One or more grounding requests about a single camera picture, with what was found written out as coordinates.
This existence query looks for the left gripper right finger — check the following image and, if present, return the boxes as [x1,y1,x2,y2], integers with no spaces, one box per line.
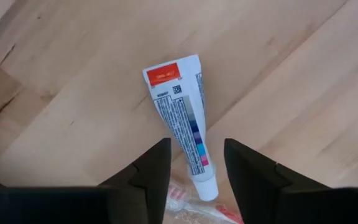
[223,138,332,224]

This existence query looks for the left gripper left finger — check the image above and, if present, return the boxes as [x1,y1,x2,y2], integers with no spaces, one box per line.
[99,138,172,224]

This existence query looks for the red toothbrush in wrapper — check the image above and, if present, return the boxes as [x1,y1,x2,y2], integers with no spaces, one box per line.
[164,178,246,224]

